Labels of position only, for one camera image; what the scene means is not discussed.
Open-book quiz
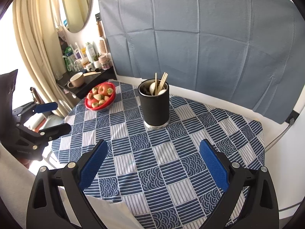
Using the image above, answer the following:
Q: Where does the white pump bottle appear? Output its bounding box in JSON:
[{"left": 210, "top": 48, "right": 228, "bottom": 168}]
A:
[{"left": 86, "top": 42, "right": 96, "bottom": 64}]

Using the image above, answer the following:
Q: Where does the black utensil holder cup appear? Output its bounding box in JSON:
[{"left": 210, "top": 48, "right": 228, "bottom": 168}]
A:
[{"left": 138, "top": 79, "right": 171, "bottom": 130}]

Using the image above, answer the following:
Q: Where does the cream curtain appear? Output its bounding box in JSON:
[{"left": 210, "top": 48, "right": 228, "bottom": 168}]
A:
[{"left": 12, "top": 0, "right": 93, "bottom": 117}]

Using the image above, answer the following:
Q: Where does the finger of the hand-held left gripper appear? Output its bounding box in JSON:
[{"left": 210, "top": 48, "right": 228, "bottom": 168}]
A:
[
  {"left": 12, "top": 101, "right": 59, "bottom": 118},
  {"left": 14, "top": 123, "right": 72, "bottom": 149}
]

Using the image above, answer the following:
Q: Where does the green bottle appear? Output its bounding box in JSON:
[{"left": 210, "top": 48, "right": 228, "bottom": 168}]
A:
[{"left": 63, "top": 46, "right": 75, "bottom": 72}]

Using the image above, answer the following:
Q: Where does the pink lidded jar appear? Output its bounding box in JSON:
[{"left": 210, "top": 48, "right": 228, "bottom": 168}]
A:
[{"left": 99, "top": 55, "right": 110, "bottom": 70}]

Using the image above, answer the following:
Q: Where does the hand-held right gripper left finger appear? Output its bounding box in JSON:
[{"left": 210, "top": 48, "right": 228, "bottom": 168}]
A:
[{"left": 26, "top": 139, "right": 109, "bottom": 229}]

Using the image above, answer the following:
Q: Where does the pile of pale strawberries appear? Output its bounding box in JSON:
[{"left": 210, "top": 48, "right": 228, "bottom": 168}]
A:
[{"left": 87, "top": 87, "right": 114, "bottom": 108}]

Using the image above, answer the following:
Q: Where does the wooden hairbrush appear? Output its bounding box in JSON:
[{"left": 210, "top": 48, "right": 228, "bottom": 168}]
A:
[{"left": 99, "top": 38, "right": 108, "bottom": 55}]

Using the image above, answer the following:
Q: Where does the black side table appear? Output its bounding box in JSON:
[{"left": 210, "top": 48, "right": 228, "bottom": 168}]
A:
[{"left": 56, "top": 65, "right": 117, "bottom": 99}]

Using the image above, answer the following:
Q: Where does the red fruit bowl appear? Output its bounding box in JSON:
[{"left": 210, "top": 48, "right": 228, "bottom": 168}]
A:
[{"left": 85, "top": 81, "right": 116, "bottom": 111}]

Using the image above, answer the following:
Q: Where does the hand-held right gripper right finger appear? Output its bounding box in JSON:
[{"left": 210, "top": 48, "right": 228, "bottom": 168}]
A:
[{"left": 198, "top": 138, "right": 280, "bottom": 229}]

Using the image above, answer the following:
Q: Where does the large red apple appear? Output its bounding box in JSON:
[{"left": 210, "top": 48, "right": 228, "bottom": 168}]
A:
[{"left": 98, "top": 83, "right": 110, "bottom": 97}]

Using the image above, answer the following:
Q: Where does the oval wall mirror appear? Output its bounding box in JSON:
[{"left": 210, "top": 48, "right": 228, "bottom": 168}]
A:
[{"left": 61, "top": 0, "right": 93, "bottom": 33}]

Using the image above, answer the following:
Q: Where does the beige mug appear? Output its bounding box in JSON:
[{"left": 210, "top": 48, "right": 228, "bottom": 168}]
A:
[{"left": 67, "top": 72, "right": 84, "bottom": 89}]

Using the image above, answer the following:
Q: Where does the blue-grey backdrop cloth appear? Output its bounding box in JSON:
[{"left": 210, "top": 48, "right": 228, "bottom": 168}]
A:
[{"left": 97, "top": 0, "right": 305, "bottom": 124}]

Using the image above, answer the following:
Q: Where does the person's white clothing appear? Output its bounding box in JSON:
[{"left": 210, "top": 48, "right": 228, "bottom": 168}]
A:
[{"left": 0, "top": 145, "right": 143, "bottom": 229}]

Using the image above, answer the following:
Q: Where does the black clamp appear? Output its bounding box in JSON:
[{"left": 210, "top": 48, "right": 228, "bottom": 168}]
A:
[{"left": 287, "top": 111, "right": 299, "bottom": 126}]

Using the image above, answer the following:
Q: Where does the grey cable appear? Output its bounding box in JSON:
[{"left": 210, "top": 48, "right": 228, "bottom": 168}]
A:
[{"left": 266, "top": 123, "right": 292, "bottom": 149}]

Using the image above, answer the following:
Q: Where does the blue patterned tablecloth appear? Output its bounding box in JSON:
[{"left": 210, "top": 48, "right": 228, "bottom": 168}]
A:
[{"left": 51, "top": 79, "right": 266, "bottom": 229}]

